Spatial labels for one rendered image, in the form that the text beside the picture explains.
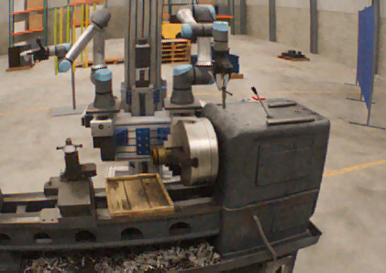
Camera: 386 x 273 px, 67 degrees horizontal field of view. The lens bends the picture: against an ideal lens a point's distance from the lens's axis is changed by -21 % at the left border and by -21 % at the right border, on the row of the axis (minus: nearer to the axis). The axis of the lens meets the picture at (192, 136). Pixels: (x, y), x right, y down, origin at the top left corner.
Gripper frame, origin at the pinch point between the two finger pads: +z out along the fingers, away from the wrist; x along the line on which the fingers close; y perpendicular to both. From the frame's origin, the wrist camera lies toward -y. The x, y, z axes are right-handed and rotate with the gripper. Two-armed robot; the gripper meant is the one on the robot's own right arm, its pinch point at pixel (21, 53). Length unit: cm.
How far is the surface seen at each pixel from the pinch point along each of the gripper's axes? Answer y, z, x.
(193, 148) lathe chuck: 29, -74, -104
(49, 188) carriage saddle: 58, -9, -70
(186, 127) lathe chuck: 23, -75, -95
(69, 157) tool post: 38, -22, -76
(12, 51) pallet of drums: 236, 82, 1153
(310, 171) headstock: 43, -132, -125
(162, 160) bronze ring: 39, -65, -93
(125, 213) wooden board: 55, -41, -105
